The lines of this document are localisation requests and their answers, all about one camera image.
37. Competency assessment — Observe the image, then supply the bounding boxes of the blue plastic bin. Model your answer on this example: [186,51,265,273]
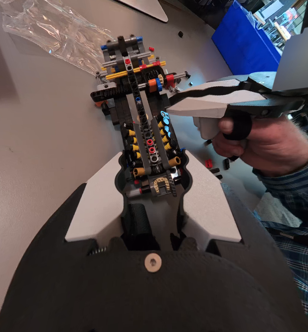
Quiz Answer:
[211,0,283,76]

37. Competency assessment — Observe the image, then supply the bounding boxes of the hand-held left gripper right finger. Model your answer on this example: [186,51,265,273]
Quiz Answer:
[180,149,242,244]

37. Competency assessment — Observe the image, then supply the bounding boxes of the white book stand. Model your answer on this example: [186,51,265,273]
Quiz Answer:
[117,0,169,23]

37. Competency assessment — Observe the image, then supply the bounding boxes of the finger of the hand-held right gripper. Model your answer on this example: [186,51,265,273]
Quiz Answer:
[169,79,248,105]
[165,90,269,119]

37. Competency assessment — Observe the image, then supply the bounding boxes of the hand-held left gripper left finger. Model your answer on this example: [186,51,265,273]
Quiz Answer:
[65,150,126,243]

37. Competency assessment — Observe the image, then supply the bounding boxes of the black lego technic chassis assembly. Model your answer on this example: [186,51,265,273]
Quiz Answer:
[90,34,191,200]

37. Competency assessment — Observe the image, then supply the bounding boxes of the person's right forearm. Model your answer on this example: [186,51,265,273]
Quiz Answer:
[252,141,308,229]

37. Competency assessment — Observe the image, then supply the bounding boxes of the clear plastic bag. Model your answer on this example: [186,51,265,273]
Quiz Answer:
[2,0,113,76]

